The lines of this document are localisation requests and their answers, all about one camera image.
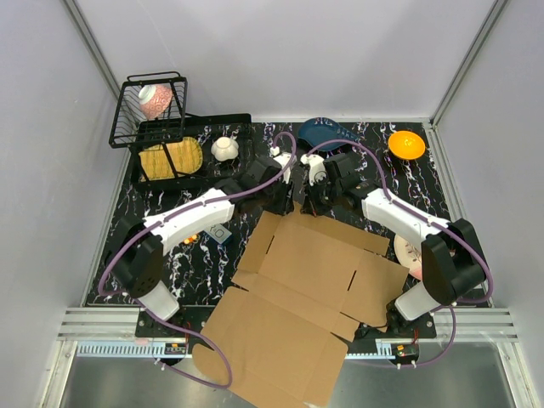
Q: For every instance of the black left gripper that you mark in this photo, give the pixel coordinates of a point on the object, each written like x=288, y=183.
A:
x=286, y=206

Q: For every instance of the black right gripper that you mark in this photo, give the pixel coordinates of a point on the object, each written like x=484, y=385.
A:
x=310, y=206

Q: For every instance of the brown cardboard box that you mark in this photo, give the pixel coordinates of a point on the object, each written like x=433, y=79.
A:
x=303, y=286

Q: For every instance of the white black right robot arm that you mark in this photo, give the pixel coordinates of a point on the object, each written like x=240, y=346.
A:
x=450, y=251

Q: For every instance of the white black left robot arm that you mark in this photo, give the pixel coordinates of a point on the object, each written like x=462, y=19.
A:
x=141, y=247

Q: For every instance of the blue white small carton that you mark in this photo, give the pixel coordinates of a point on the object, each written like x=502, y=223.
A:
x=219, y=233

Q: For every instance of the white flower-shaped cup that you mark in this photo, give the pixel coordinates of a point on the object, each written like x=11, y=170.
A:
x=225, y=149

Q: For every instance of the dark blue leaf dish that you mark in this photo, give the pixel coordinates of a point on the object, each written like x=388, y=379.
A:
x=325, y=133

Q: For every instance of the orange flower toy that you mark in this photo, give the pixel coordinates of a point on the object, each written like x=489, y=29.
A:
x=190, y=240

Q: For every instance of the woven bamboo tray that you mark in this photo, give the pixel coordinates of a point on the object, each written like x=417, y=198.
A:
x=171, y=160

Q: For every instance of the white floral plate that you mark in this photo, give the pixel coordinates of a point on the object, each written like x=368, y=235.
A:
x=408, y=256

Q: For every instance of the orange round bowl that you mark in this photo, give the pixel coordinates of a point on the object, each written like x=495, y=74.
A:
x=406, y=145

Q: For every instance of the pink patterned ceramic bowl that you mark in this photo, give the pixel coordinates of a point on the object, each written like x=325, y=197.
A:
x=154, y=99

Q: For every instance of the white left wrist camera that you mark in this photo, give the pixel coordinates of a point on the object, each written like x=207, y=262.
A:
x=284, y=159

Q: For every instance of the black wire dish rack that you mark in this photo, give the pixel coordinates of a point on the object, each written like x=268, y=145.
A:
x=131, y=130

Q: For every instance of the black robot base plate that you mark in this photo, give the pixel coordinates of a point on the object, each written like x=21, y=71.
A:
x=195, y=317

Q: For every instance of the aluminium front rail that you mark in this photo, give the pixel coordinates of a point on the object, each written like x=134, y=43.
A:
x=128, y=332

